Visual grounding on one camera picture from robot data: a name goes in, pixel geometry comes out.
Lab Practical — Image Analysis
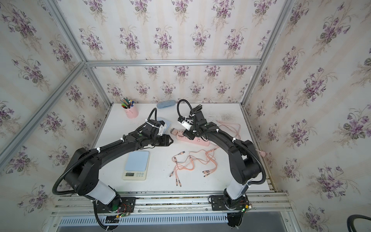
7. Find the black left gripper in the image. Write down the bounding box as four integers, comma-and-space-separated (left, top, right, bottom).
149, 134, 174, 147

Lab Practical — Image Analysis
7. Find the pink power strip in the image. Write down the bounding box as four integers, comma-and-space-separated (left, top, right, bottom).
176, 130, 210, 147

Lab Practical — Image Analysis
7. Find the pink USB charger adapter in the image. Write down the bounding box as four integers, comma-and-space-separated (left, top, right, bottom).
170, 128, 183, 136

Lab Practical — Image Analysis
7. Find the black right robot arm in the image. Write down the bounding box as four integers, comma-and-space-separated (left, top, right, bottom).
177, 99, 266, 201

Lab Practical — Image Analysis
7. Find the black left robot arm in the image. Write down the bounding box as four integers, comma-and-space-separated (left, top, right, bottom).
52, 108, 174, 211

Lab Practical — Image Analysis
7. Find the far blue kitchen scale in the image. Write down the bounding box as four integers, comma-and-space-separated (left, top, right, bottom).
157, 117, 172, 134

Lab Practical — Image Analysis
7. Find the blue kitchen scale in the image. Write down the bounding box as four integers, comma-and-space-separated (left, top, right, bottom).
157, 117, 172, 134
122, 151, 150, 181

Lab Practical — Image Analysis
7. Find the near blue kitchen scale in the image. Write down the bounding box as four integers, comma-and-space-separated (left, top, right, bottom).
122, 151, 150, 181

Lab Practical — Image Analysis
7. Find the blue glasses case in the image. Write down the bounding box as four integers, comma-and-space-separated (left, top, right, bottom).
157, 100, 176, 109

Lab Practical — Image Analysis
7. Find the pink pen holder cup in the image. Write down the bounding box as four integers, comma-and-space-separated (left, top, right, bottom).
124, 105, 139, 119

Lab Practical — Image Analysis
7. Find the coloured pens bunch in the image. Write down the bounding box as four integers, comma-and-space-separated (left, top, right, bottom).
120, 98, 135, 109

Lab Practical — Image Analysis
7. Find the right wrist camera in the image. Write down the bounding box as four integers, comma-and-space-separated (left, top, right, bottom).
180, 119, 192, 131

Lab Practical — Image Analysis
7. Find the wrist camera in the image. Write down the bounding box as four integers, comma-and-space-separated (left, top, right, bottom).
180, 119, 192, 131
157, 121, 165, 136

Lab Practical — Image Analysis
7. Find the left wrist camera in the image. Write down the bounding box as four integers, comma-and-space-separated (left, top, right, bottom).
157, 121, 165, 136

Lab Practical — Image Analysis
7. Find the aluminium mounting rail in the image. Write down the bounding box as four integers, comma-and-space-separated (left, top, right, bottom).
51, 191, 293, 216

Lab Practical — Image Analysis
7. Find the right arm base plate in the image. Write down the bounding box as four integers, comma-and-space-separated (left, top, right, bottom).
208, 195, 252, 212

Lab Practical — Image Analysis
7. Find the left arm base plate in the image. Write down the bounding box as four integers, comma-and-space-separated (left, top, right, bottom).
96, 197, 136, 215

